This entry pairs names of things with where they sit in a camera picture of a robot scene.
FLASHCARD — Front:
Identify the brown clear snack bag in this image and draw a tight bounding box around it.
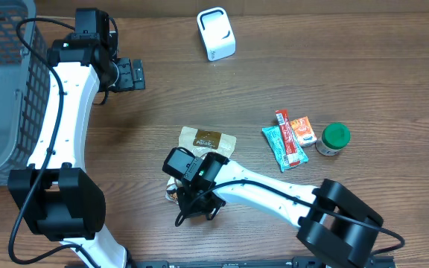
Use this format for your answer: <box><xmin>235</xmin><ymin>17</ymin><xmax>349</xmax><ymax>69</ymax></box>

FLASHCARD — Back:
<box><xmin>165</xmin><ymin>127</ymin><xmax>237</xmax><ymax>204</ymax></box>

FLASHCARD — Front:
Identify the green lid jar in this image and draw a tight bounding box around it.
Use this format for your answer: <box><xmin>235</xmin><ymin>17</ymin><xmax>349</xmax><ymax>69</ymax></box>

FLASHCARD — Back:
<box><xmin>315</xmin><ymin>122</ymin><xmax>351</xmax><ymax>156</ymax></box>

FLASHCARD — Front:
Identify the grey plastic mesh basket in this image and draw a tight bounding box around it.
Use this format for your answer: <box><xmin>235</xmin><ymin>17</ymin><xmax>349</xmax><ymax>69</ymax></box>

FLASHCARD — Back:
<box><xmin>0</xmin><ymin>0</ymin><xmax>50</xmax><ymax>186</ymax></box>

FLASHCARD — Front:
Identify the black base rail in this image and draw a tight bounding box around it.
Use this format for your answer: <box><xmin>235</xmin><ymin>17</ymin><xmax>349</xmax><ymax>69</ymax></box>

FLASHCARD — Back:
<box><xmin>127</xmin><ymin>255</ymin><xmax>396</xmax><ymax>268</ymax></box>

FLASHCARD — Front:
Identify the teal snack packet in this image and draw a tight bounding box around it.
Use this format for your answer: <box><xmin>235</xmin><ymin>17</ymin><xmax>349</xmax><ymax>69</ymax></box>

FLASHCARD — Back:
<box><xmin>262</xmin><ymin>126</ymin><xmax>308</xmax><ymax>172</ymax></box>

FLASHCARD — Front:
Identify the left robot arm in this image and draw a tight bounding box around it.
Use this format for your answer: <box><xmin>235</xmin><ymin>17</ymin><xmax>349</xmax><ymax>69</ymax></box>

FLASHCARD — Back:
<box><xmin>7</xmin><ymin>8</ymin><xmax>145</xmax><ymax>267</ymax></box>

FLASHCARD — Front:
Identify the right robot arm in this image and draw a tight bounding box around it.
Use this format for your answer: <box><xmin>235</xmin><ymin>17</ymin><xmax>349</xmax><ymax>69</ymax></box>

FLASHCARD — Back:
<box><xmin>162</xmin><ymin>147</ymin><xmax>383</xmax><ymax>267</ymax></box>

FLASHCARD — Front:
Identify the red snack stick packet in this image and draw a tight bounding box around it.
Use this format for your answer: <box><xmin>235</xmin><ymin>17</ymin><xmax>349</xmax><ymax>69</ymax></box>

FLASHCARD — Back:
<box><xmin>276</xmin><ymin>109</ymin><xmax>300</xmax><ymax>168</ymax></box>

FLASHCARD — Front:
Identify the orange small carton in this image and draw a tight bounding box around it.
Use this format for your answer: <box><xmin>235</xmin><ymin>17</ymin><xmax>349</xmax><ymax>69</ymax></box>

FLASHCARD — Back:
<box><xmin>290</xmin><ymin>116</ymin><xmax>317</xmax><ymax>147</ymax></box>

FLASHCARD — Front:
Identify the white barcode scanner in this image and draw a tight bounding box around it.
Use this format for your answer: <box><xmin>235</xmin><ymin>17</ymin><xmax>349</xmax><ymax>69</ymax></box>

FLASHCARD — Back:
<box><xmin>197</xmin><ymin>7</ymin><xmax>236</xmax><ymax>62</ymax></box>

